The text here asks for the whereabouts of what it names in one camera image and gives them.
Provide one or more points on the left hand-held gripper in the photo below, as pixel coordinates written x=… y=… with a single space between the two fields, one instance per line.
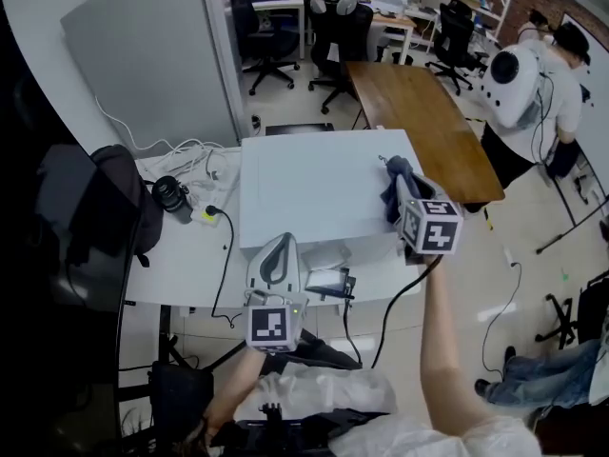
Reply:
x=269 y=326

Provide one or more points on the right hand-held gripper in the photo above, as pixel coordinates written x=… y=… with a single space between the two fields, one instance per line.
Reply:
x=428 y=229

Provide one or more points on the grey cloth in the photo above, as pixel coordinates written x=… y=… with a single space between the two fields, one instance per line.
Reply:
x=391 y=198

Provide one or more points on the person's right forearm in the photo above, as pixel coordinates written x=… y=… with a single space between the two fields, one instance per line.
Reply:
x=447 y=341

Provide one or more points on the person's left forearm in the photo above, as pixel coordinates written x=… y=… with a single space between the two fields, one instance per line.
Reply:
x=238 y=379

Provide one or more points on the small screen device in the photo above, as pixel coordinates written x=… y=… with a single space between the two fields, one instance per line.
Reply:
x=328 y=281

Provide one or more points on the grey flat box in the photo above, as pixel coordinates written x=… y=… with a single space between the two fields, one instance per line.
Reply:
x=326 y=255

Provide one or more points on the brown wooden table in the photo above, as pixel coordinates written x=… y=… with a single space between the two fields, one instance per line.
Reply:
x=418 y=122

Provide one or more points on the white power strip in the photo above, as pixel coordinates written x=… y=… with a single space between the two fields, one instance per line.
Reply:
x=209 y=219

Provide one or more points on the person's white shirt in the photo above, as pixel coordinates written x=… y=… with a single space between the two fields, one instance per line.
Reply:
x=333 y=388

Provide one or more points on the black cylindrical bottle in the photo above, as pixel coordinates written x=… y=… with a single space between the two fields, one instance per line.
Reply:
x=172 y=198

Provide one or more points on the white pod backpack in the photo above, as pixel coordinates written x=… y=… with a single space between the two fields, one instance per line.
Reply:
x=514 y=84

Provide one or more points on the black tripod stand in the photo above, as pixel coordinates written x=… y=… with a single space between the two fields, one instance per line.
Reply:
x=561 y=237

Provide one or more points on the black bag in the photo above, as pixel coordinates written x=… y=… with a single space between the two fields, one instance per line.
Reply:
x=183 y=398

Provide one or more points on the black office chair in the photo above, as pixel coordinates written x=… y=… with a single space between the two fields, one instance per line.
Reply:
x=454 y=36
x=340 y=41
x=264 y=36

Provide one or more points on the black backpack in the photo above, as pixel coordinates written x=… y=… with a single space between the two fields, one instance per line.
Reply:
x=128 y=198

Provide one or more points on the wood top desk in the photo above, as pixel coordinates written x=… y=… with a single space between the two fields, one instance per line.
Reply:
x=395 y=19

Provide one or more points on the black swivel chair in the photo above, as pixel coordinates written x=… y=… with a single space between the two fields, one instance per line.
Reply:
x=563 y=322

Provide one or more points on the large black display screen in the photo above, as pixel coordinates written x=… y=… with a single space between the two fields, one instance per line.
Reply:
x=47 y=279

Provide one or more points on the grey partition panel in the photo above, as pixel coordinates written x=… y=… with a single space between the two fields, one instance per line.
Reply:
x=152 y=65

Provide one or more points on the black chest mount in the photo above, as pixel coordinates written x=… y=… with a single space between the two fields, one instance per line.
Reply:
x=285 y=429

